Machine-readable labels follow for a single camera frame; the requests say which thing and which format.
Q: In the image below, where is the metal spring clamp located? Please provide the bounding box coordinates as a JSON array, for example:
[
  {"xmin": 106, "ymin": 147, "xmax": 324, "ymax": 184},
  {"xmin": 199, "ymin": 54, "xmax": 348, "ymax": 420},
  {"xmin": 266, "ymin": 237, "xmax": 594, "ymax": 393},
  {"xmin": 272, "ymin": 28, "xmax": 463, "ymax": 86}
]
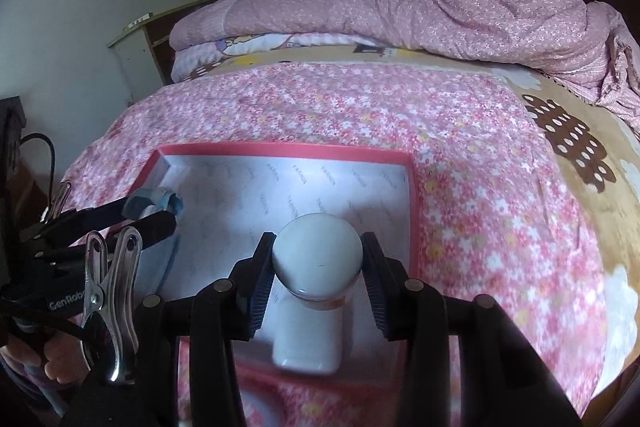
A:
[{"xmin": 82, "ymin": 227, "xmax": 143, "ymax": 385}]

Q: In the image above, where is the black cable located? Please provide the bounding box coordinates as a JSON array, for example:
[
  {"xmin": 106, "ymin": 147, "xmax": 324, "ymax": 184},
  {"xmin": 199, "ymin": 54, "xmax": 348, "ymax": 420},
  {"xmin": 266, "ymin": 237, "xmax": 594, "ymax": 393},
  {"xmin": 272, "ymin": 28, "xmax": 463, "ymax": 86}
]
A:
[{"xmin": 20, "ymin": 133, "xmax": 57, "ymax": 210}]

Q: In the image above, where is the cartoon print bedding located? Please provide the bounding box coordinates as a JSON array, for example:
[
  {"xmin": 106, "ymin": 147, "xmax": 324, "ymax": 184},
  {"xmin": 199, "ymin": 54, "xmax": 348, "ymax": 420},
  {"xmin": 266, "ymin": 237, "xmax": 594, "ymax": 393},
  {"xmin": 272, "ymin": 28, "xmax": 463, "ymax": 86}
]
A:
[{"xmin": 171, "ymin": 32, "xmax": 363, "ymax": 82}]

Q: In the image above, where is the white jar with orange label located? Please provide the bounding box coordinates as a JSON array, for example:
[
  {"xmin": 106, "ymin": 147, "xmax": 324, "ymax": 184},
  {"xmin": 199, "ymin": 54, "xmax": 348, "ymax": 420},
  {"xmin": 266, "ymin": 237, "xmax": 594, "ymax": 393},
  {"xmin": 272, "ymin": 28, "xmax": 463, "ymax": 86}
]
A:
[{"xmin": 270, "ymin": 213, "xmax": 364, "ymax": 375}]

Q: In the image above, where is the pink floral quilt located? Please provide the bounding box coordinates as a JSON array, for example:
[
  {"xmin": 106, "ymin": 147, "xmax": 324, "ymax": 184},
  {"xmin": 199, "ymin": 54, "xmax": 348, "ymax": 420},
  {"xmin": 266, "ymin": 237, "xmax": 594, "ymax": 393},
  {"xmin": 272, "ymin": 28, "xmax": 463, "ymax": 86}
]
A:
[{"xmin": 169, "ymin": 0, "xmax": 640, "ymax": 108}]

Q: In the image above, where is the pink floral bedsheet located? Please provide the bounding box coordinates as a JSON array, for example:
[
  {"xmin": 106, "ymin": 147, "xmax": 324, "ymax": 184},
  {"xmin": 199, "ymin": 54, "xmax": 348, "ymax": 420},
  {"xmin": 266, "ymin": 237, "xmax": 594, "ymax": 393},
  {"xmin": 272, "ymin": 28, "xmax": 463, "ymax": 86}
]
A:
[{"xmin": 62, "ymin": 62, "xmax": 611, "ymax": 427}]

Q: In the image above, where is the person's left hand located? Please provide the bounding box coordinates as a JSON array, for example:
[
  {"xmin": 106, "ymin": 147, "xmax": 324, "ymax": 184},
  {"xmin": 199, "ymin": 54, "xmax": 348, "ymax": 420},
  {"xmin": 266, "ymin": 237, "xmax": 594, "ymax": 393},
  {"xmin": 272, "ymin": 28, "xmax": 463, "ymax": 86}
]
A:
[{"xmin": 0, "ymin": 338, "xmax": 92, "ymax": 387}]

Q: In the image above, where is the small blue object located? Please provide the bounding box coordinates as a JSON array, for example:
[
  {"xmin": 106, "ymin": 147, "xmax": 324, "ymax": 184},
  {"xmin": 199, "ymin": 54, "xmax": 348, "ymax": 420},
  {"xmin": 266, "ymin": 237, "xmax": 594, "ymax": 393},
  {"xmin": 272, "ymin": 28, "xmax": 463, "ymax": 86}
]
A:
[{"xmin": 124, "ymin": 188, "xmax": 184, "ymax": 228}]

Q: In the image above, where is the bedside cabinet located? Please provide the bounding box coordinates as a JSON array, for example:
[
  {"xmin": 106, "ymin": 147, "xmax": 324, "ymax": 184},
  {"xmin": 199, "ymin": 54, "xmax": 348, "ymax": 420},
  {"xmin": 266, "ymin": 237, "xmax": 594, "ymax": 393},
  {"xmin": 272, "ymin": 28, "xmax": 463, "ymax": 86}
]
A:
[{"xmin": 107, "ymin": 0, "xmax": 246, "ymax": 108}]

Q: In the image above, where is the red cardboard box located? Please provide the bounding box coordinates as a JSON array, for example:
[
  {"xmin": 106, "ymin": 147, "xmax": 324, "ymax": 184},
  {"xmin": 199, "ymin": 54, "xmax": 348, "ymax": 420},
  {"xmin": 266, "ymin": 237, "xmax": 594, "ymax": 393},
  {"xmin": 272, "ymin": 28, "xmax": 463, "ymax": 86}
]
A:
[{"xmin": 131, "ymin": 143, "xmax": 421, "ymax": 390}]

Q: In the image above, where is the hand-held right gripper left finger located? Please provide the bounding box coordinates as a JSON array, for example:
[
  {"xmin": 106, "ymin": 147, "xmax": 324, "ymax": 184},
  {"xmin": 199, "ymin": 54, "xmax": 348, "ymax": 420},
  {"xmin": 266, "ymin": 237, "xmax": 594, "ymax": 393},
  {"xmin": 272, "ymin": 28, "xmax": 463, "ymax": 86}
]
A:
[{"xmin": 132, "ymin": 232, "xmax": 278, "ymax": 427}]

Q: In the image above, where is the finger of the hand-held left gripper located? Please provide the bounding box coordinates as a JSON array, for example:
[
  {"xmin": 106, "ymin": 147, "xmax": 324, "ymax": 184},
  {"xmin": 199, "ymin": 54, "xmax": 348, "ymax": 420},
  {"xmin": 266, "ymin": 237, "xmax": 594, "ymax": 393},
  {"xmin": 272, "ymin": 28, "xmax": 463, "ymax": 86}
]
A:
[
  {"xmin": 42, "ymin": 196, "xmax": 135, "ymax": 240},
  {"xmin": 30, "ymin": 211, "xmax": 178, "ymax": 265}
]

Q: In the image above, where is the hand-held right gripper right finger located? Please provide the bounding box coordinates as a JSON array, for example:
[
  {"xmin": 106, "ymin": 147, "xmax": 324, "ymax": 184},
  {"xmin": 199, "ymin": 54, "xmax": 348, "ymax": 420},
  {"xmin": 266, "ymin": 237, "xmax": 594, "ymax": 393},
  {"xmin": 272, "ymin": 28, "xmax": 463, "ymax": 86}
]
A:
[{"xmin": 360, "ymin": 232, "xmax": 583, "ymax": 427}]

